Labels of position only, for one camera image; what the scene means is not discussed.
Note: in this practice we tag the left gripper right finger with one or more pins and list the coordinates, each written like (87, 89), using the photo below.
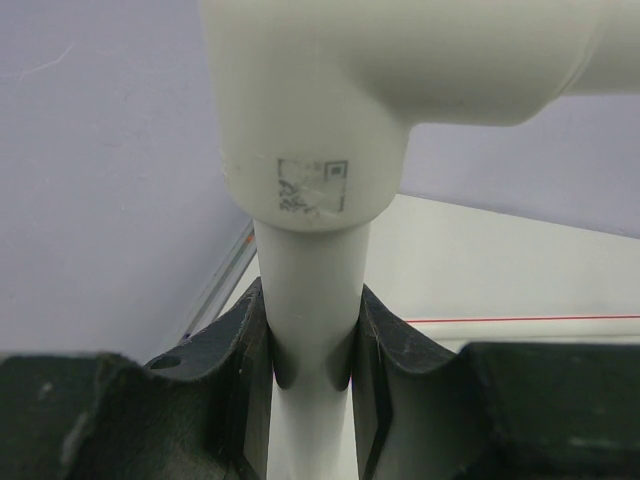
(492, 410)

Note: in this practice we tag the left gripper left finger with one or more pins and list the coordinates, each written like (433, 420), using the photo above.
(198, 411)

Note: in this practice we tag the left aluminium frame post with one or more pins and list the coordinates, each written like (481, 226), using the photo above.
(222, 284)

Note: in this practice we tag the white PVC pipe frame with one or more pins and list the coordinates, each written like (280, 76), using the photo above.
(316, 101)

